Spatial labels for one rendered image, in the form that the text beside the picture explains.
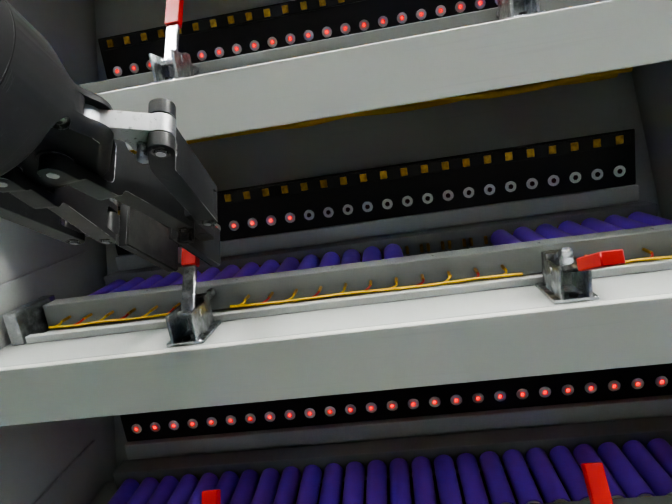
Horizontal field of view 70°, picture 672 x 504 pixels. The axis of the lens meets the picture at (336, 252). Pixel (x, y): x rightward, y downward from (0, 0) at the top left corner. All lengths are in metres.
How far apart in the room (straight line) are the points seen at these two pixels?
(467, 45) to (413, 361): 0.22
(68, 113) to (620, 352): 0.33
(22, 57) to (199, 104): 0.20
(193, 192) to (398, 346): 0.16
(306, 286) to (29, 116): 0.25
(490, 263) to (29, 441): 0.42
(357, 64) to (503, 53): 0.10
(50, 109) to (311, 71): 0.21
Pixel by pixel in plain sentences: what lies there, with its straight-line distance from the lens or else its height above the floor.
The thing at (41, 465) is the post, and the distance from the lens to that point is 0.54.
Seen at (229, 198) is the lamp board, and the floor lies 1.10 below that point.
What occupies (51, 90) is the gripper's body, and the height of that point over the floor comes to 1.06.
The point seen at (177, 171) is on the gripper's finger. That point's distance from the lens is 0.25.
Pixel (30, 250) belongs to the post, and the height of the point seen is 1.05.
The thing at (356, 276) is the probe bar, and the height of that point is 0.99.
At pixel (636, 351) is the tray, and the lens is 0.37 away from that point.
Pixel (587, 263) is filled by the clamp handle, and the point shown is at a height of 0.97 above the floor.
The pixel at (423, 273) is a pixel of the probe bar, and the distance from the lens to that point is 0.39.
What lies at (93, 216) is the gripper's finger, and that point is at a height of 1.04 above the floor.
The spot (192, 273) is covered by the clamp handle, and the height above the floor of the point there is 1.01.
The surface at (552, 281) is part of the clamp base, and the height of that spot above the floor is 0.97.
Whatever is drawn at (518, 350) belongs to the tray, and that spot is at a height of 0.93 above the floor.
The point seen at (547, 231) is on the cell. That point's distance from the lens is 0.47.
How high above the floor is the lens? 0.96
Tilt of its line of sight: 8 degrees up
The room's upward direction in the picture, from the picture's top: 6 degrees counter-clockwise
